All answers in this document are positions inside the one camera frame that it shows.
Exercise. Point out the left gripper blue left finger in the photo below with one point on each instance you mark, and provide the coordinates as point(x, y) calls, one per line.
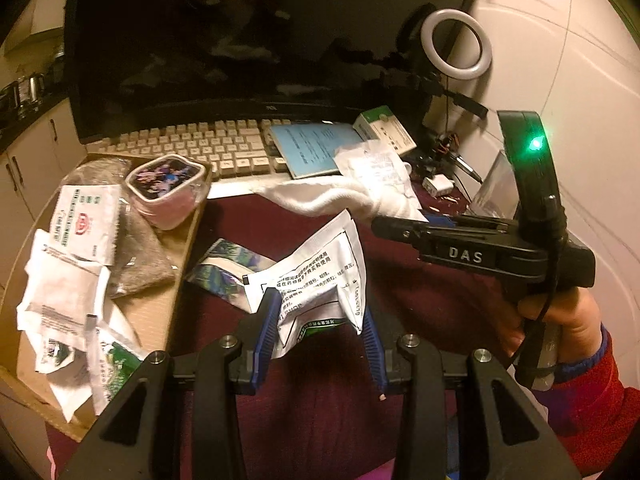
point(263, 345)

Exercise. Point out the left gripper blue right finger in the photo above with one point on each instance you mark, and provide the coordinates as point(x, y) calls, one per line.
point(374, 350)

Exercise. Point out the colourful printed sachet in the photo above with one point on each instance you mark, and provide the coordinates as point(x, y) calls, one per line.
point(222, 269)

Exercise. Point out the white towel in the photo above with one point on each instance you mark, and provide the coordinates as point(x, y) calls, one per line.
point(323, 196)

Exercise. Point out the green white medicine sachet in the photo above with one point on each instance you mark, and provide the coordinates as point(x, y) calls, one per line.
point(95, 374)

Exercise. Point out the large white medicine pouch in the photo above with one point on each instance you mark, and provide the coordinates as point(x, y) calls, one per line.
point(376, 164)

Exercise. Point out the red sleeve right forearm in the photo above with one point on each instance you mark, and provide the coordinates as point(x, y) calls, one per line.
point(593, 414)

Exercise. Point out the right hand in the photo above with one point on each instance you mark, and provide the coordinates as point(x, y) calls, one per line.
point(575, 312)

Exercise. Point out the clear plastic container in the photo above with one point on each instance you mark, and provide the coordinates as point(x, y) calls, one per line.
point(498, 194)

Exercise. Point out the white power adapter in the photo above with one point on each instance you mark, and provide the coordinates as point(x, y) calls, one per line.
point(438, 186)

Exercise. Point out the clear plastic bag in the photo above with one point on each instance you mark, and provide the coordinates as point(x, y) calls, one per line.
point(140, 261)

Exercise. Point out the pink cartoon zip pouch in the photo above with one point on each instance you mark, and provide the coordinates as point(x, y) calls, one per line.
point(166, 190)

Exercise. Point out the brown cardboard box tray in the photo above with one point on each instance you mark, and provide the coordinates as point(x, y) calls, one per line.
point(150, 315)

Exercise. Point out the beige computer keyboard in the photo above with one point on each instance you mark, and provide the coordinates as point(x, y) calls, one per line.
point(235, 148)

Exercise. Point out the light blue booklet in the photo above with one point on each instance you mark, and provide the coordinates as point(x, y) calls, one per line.
point(309, 149)

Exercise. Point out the green white medicine box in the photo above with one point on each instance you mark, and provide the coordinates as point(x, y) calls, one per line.
point(381, 123)

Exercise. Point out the white flat sachet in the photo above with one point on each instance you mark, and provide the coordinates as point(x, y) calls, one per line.
point(61, 292)

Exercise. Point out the white red logo sachet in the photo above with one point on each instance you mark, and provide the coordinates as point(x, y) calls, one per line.
point(85, 220)

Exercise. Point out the black TCL monitor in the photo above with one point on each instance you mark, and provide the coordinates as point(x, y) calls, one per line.
point(140, 64)

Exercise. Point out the white ring light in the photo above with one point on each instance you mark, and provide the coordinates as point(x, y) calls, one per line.
point(441, 63)

